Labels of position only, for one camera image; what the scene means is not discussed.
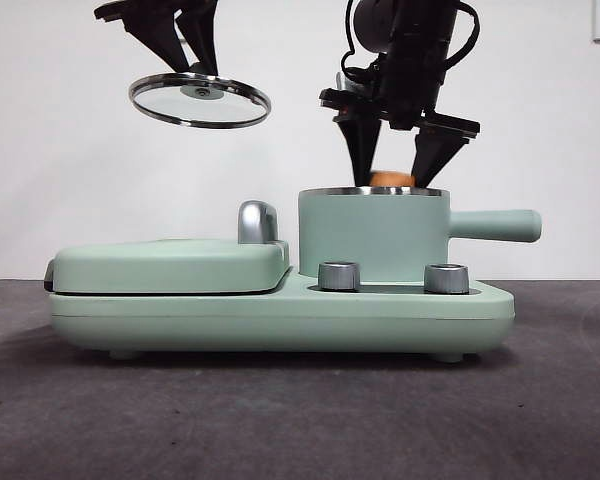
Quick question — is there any glass lid with green knob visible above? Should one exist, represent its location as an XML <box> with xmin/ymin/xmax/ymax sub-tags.
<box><xmin>128</xmin><ymin>62</ymin><xmax>272</xmax><ymax>130</ymax></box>

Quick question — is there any mint green breakfast machine base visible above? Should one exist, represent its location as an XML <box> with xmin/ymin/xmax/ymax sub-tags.
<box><xmin>48</xmin><ymin>267</ymin><xmax>515</xmax><ymax>362</ymax></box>

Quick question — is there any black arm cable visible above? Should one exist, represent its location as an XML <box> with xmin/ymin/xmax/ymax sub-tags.
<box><xmin>340</xmin><ymin>0</ymin><xmax>381</xmax><ymax>82</ymax></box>
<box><xmin>444</xmin><ymin>0</ymin><xmax>481</xmax><ymax>69</ymax></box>

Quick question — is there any mint green grill cover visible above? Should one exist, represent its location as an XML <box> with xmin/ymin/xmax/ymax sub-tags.
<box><xmin>43</xmin><ymin>238</ymin><xmax>291</xmax><ymax>296</ymax></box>

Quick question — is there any silver control knob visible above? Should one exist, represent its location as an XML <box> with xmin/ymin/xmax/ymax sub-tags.
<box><xmin>423</xmin><ymin>263</ymin><xmax>469</xmax><ymax>295</ymax></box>
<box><xmin>317</xmin><ymin>261</ymin><xmax>360</xmax><ymax>291</ymax></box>

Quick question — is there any mint green steamer pot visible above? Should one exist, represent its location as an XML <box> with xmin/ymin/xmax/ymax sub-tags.
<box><xmin>297</xmin><ymin>185</ymin><xmax>542</xmax><ymax>282</ymax></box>

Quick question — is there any chrome grill cover handle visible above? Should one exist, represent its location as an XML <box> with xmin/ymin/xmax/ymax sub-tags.
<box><xmin>237</xmin><ymin>200</ymin><xmax>281</xmax><ymax>246</ymax></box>

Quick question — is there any brown potato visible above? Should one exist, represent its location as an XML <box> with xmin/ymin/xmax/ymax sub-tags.
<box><xmin>368</xmin><ymin>171</ymin><xmax>415</xmax><ymax>188</ymax></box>

